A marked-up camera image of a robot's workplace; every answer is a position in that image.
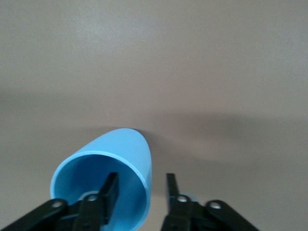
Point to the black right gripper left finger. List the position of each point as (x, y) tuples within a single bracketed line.
[(110, 192)]

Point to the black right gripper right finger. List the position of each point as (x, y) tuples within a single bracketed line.
[(174, 192)]

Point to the bright blue plastic cup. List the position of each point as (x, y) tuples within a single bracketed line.
[(125, 144)]

